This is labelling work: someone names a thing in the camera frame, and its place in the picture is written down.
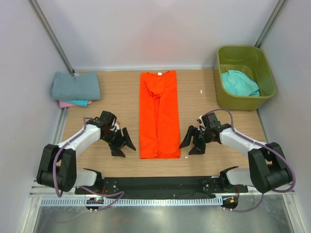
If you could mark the turquoise folded t-shirt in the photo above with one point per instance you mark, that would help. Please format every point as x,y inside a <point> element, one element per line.
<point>82,103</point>

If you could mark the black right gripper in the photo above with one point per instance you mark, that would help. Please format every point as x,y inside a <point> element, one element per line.
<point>198,148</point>

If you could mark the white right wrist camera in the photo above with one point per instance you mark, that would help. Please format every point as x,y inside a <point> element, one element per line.
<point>200,121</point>

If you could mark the orange t-shirt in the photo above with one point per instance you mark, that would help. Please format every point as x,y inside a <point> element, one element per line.
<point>159,130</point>

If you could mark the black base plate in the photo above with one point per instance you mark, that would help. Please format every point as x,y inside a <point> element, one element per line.
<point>160,187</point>

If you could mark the pink folded t-shirt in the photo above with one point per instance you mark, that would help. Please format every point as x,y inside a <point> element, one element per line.
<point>63,104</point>

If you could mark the aluminium frame rail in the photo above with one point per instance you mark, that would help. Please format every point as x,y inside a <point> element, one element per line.
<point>161,187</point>

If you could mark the slotted cable duct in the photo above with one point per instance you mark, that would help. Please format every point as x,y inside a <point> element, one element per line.
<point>93,201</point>

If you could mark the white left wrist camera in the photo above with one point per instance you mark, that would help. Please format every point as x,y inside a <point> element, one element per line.
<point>116,125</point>

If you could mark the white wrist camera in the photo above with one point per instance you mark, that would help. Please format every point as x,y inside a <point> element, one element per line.
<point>200,121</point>
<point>116,125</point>

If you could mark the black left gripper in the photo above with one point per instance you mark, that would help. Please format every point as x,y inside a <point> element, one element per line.
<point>116,151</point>

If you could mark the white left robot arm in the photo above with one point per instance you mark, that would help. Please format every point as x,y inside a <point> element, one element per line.
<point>58,164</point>

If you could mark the teal t-shirt in bin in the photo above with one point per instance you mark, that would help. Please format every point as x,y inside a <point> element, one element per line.
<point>239,84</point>

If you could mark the grey-blue folded t-shirt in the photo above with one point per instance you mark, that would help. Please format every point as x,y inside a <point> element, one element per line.
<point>80,87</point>

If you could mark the green plastic bin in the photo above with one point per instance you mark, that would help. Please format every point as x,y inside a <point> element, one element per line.
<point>252,62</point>

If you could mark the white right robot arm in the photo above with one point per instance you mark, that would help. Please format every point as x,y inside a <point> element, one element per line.
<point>268,168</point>

